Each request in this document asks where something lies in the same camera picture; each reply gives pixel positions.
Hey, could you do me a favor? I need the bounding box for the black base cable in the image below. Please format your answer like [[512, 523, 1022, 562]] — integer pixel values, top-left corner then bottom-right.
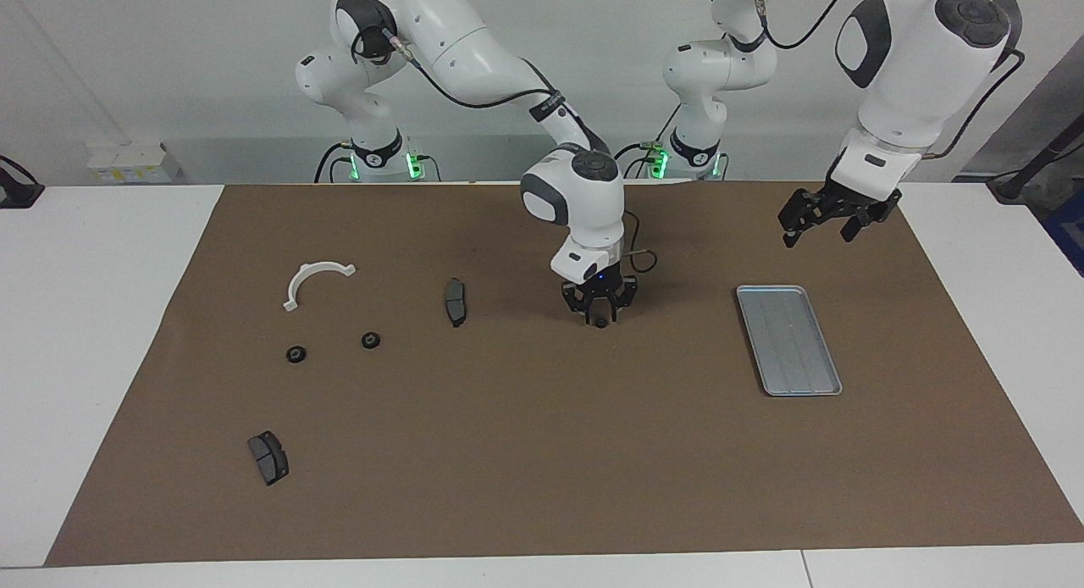
[[603, 103, 683, 180], [315, 143, 357, 182]]

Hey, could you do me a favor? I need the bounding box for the brown paper table mat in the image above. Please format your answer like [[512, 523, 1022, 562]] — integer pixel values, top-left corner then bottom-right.
[[44, 180, 1084, 568]]

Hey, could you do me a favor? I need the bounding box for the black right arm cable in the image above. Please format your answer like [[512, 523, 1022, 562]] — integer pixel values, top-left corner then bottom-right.
[[364, 25, 659, 275]]

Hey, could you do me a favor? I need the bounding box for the black clamp mount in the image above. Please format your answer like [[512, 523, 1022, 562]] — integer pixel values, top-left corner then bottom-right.
[[0, 154, 45, 209]]

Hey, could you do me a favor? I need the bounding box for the short grey brake pad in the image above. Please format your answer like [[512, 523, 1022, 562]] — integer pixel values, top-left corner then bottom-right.
[[247, 430, 290, 486]]

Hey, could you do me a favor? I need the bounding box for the silver metal tray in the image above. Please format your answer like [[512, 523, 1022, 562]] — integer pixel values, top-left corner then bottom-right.
[[735, 285, 843, 397]]

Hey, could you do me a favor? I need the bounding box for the long curved grey brake pad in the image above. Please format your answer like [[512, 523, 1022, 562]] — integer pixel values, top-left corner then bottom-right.
[[444, 277, 469, 328]]

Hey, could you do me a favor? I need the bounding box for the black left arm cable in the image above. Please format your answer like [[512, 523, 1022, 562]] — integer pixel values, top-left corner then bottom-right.
[[749, 0, 1027, 161]]

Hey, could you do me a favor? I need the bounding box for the black stand leg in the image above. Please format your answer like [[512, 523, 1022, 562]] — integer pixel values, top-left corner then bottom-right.
[[987, 135, 1084, 203]]

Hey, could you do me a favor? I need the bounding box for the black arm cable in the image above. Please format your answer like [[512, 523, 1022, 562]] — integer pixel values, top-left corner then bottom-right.
[[749, 0, 1027, 161], [364, 25, 659, 275]]

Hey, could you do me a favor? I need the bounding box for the white semicircular plastic bracket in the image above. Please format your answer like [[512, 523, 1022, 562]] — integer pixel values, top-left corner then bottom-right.
[[283, 262, 357, 313]]

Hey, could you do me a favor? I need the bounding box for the blue crate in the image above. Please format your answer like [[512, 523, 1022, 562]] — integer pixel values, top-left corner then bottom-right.
[[1040, 190, 1084, 277]]

